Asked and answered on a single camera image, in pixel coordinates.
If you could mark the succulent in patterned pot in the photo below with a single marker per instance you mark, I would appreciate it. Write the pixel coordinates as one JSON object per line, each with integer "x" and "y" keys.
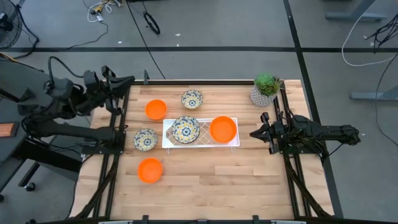
{"x": 264, "y": 85}

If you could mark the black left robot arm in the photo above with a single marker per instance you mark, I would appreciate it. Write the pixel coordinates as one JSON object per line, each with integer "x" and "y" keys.
{"x": 62, "y": 129}

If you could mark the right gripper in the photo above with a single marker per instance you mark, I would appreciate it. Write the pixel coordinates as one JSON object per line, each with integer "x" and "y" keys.
{"x": 273, "y": 132}

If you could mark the black metal table frame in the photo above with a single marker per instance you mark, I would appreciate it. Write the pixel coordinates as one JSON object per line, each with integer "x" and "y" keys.
{"x": 224, "y": 82}

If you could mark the gray desk foot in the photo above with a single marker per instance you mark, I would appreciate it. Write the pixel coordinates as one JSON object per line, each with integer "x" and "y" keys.
{"x": 354, "y": 16}
{"x": 373, "y": 96}

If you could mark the black floor fan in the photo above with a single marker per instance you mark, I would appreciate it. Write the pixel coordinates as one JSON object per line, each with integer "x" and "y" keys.
{"x": 14, "y": 31}

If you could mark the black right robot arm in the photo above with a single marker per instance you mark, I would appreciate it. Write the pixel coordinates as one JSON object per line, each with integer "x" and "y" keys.
{"x": 326, "y": 133}

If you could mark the large black wedge block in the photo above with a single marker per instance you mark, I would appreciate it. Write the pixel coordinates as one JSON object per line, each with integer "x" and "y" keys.
{"x": 26, "y": 93}

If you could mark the yellow blue floral bowl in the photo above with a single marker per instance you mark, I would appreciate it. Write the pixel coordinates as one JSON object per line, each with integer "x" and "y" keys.
{"x": 145, "y": 139}
{"x": 186, "y": 129}
{"x": 192, "y": 99}

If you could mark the white lattice shelf rack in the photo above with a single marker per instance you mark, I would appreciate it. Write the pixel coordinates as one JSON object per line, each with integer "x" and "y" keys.
{"x": 180, "y": 146}

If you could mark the black side desk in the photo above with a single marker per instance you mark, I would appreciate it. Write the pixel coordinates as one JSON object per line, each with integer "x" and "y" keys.
{"x": 15, "y": 74}

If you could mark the orange plastic mini bowl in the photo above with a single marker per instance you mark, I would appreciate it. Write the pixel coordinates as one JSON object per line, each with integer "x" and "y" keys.
{"x": 150, "y": 170}
{"x": 223, "y": 129}
{"x": 155, "y": 109}

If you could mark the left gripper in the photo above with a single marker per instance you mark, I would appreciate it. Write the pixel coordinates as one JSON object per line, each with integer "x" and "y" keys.
{"x": 96, "y": 85}

